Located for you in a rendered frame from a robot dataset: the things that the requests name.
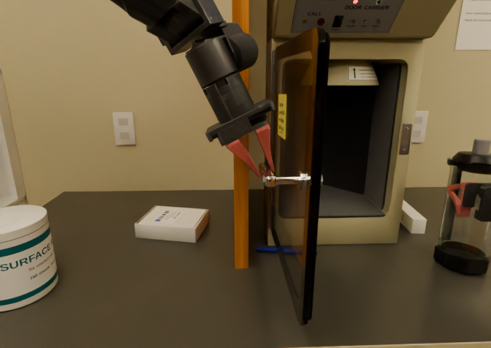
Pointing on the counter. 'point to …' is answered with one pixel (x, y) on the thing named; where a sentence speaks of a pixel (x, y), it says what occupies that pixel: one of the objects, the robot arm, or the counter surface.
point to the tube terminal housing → (397, 172)
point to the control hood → (415, 31)
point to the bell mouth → (351, 73)
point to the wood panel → (240, 181)
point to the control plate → (347, 9)
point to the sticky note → (282, 115)
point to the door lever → (269, 180)
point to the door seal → (319, 170)
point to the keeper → (405, 139)
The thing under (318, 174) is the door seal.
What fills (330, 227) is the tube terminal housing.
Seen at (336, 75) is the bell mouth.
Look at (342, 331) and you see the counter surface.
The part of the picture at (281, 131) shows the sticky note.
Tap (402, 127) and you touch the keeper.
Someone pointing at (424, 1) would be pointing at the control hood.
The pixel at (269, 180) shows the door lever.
